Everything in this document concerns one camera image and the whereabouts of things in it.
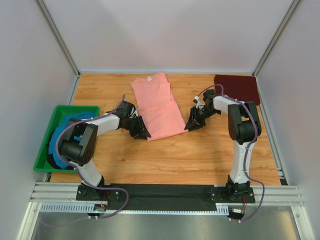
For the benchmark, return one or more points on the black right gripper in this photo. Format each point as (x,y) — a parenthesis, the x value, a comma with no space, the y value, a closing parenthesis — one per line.
(197,115)

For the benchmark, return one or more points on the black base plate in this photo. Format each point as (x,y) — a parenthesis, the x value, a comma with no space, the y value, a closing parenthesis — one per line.
(220,194)
(86,193)

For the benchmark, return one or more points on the folded maroon t-shirt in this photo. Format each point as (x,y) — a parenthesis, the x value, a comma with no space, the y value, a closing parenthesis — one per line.
(241,87)

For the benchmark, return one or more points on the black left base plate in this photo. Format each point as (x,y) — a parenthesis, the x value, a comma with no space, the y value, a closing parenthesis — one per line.
(86,193)

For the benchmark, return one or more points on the right aluminium frame post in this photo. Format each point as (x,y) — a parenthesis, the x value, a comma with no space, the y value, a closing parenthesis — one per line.
(277,35)

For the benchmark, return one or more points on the green plastic bin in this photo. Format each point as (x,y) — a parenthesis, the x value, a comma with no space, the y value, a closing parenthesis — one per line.
(45,161)

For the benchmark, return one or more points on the aluminium frame post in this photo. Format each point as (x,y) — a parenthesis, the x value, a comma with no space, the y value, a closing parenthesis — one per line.
(57,35)
(277,35)

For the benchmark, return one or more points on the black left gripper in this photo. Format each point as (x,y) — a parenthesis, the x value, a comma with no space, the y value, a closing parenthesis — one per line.
(135,125)

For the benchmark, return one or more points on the left aluminium frame post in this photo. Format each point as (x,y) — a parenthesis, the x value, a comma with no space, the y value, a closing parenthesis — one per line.
(57,35)

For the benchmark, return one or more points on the blue t-shirt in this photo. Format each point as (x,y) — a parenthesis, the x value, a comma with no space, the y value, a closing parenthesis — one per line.
(55,135)

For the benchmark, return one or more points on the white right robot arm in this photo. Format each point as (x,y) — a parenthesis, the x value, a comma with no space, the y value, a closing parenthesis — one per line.
(244,128)

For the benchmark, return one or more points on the pink t-shirt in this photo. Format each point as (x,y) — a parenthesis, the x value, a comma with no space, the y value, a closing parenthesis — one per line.
(158,107)

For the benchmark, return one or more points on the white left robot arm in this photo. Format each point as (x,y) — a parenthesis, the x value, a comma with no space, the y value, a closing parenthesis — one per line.
(76,144)

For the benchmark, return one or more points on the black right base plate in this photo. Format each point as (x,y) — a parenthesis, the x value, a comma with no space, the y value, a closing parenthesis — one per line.
(220,194)

